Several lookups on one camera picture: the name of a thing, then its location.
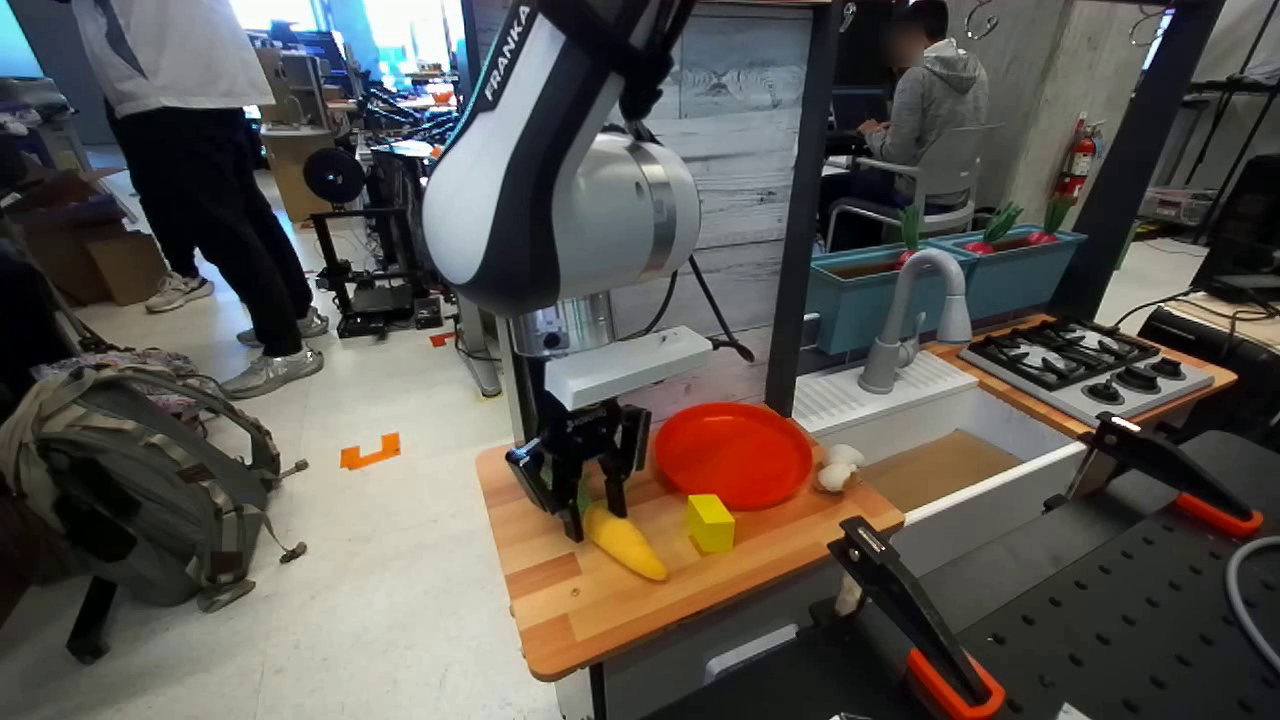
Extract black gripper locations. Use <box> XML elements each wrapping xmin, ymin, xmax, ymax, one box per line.
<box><xmin>501</xmin><ymin>398</ymin><xmax>657</xmax><ymax>543</ymax></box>

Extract yellow toy block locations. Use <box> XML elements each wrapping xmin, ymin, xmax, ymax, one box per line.
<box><xmin>682</xmin><ymin>493</ymin><xmax>740</xmax><ymax>562</ymax></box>

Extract white mushroom toy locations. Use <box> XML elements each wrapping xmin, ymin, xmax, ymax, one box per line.
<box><xmin>810</xmin><ymin>439</ymin><xmax>868</xmax><ymax>495</ymax></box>

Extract white toy sink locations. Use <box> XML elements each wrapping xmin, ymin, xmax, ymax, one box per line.
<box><xmin>793</xmin><ymin>348</ymin><xmax>1090</xmax><ymax>580</ymax></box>

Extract grey toy faucet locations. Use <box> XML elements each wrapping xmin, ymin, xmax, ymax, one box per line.
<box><xmin>856</xmin><ymin>243</ymin><xmax>976</xmax><ymax>401</ymax></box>

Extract red radish plush toy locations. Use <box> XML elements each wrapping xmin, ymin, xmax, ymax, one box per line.
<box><xmin>894</xmin><ymin>198</ymin><xmax>930</xmax><ymax>258</ymax></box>
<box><xmin>966</xmin><ymin>202</ymin><xmax>1033</xmax><ymax>259</ymax></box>

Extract toy gas stove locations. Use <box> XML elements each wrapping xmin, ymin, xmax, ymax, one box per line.
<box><xmin>958</xmin><ymin>317</ymin><xmax>1220</xmax><ymax>429</ymax></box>

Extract wooden counter board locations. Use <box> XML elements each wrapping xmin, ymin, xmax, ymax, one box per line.
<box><xmin>472</xmin><ymin>398</ymin><xmax>908</xmax><ymax>687</ymax></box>

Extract red plastic plate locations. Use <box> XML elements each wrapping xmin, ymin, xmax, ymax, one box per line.
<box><xmin>646</xmin><ymin>401</ymin><xmax>818</xmax><ymax>518</ymax></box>

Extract orange floor marker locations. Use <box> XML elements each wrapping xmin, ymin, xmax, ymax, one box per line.
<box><xmin>335</xmin><ymin>429</ymin><xmax>403</xmax><ymax>478</ymax></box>

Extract black equipment cart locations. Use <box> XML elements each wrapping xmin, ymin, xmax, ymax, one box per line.
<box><xmin>301</xmin><ymin>132</ymin><xmax>449</xmax><ymax>342</ymax></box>

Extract teal planter box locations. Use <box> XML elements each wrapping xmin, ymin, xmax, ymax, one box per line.
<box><xmin>803</xmin><ymin>235</ymin><xmax>983</xmax><ymax>361</ymax></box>
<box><xmin>966</xmin><ymin>227</ymin><xmax>1089</xmax><ymax>323</ymax></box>

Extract black orange bar clamp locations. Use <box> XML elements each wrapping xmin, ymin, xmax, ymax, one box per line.
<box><xmin>827</xmin><ymin>518</ymin><xmax>1013</xmax><ymax>720</ymax></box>
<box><xmin>1067</xmin><ymin>412</ymin><xmax>1271</xmax><ymax>543</ymax></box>

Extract white wood print backdrop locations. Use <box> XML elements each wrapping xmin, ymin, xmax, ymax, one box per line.
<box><xmin>637</xmin><ymin>10</ymin><xmax>810</xmax><ymax>376</ymax></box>

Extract grey backpack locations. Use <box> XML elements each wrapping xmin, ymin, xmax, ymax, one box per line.
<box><xmin>0</xmin><ymin>348</ymin><xmax>311</xmax><ymax>668</ymax></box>

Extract standing person black trousers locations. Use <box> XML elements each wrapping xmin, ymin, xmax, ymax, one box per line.
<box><xmin>63</xmin><ymin>0</ymin><xmax>330</xmax><ymax>401</ymax></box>

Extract seated person grey hoodie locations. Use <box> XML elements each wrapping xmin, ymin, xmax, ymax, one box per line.
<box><xmin>814</xmin><ymin>0</ymin><xmax>993</xmax><ymax>254</ymax></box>

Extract cardboard box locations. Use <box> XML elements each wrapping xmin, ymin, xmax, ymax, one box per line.
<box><xmin>16</xmin><ymin>212</ymin><xmax>171</xmax><ymax>314</ymax></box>

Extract black frame post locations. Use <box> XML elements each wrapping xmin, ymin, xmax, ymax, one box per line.
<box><xmin>1049</xmin><ymin>0</ymin><xmax>1228</xmax><ymax>327</ymax></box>
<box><xmin>764</xmin><ymin>0</ymin><xmax>838</xmax><ymax>422</ymax></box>
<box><xmin>507</xmin><ymin>348</ymin><xmax>548</xmax><ymax>458</ymax></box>

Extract grey cable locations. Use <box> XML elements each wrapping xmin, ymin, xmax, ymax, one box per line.
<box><xmin>1222</xmin><ymin>533</ymin><xmax>1280</xmax><ymax>639</ymax></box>

